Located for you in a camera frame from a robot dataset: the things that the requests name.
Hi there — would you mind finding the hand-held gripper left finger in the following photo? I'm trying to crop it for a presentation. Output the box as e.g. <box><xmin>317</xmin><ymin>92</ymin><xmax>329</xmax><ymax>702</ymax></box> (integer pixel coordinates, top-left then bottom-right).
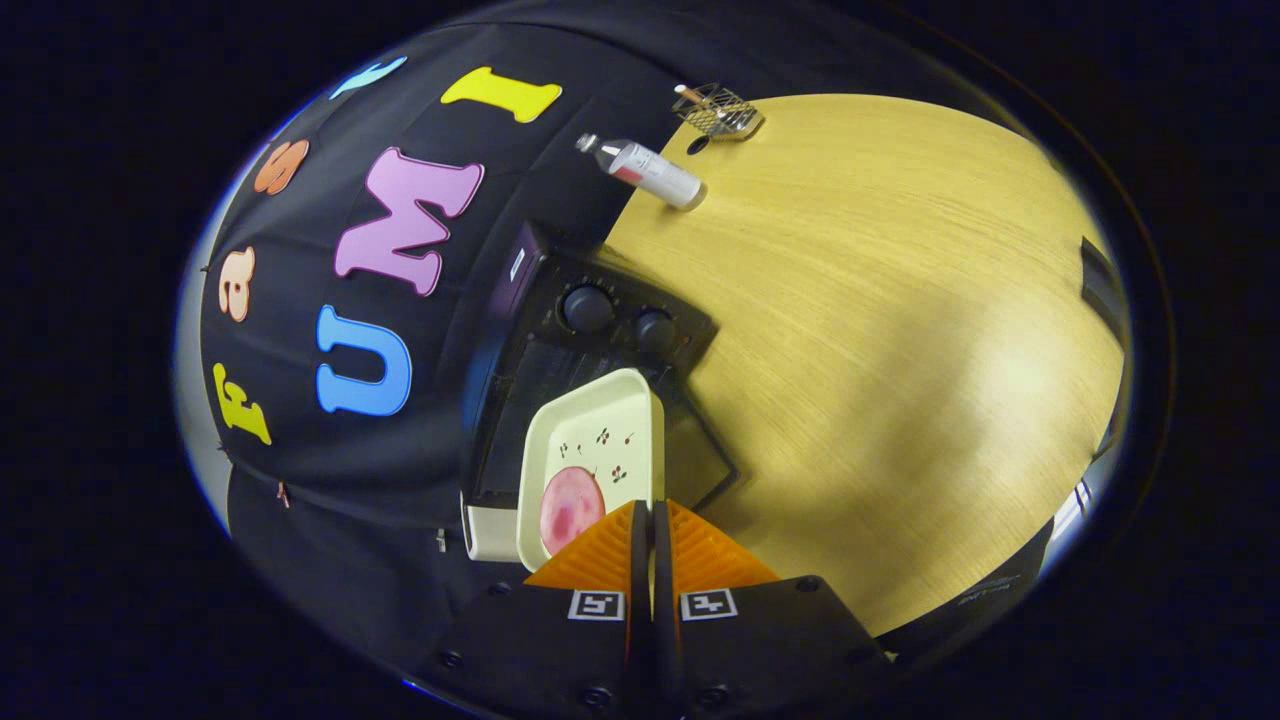
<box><xmin>430</xmin><ymin>500</ymin><xmax>656</xmax><ymax>716</ymax></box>

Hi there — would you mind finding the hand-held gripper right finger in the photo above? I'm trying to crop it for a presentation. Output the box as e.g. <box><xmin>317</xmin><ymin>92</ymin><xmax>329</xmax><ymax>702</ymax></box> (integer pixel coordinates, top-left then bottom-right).
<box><xmin>652</xmin><ymin>500</ymin><xmax>896</xmax><ymax>716</ymax></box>

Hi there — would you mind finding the round pink ham slice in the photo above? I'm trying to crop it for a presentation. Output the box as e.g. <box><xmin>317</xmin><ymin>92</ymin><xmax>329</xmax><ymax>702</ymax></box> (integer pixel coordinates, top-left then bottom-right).
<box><xmin>539</xmin><ymin>466</ymin><xmax>607</xmax><ymax>557</ymax></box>

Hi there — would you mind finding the cream square plate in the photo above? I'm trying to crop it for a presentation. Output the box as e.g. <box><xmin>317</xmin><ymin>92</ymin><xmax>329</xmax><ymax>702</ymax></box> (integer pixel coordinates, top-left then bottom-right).
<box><xmin>516</xmin><ymin>368</ymin><xmax>666</xmax><ymax>572</ymax></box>

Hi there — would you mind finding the black toaster oven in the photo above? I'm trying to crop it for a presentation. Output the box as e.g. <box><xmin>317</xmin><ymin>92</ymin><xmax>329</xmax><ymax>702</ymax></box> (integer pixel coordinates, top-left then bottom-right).
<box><xmin>460</xmin><ymin>222</ymin><xmax>741</xmax><ymax>536</ymax></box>

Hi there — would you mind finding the white bread toaster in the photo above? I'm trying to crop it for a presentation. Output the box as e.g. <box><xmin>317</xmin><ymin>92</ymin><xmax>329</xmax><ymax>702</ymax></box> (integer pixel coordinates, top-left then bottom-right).
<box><xmin>462</xmin><ymin>505</ymin><xmax>523</xmax><ymax>562</ymax></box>

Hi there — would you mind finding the clear plastic bottle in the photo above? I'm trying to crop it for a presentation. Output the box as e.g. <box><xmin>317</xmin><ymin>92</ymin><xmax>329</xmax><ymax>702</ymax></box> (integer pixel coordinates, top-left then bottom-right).
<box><xmin>575</xmin><ymin>133</ymin><xmax>707</xmax><ymax>212</ymax></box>

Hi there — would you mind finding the wire mesh holder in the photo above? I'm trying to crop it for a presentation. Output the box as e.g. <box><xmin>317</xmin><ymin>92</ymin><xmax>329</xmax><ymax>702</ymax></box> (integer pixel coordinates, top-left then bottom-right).
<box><xmin>672</xmin><ymin>83</ymin><xmax>766</xmax><ymax>142</ymax></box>

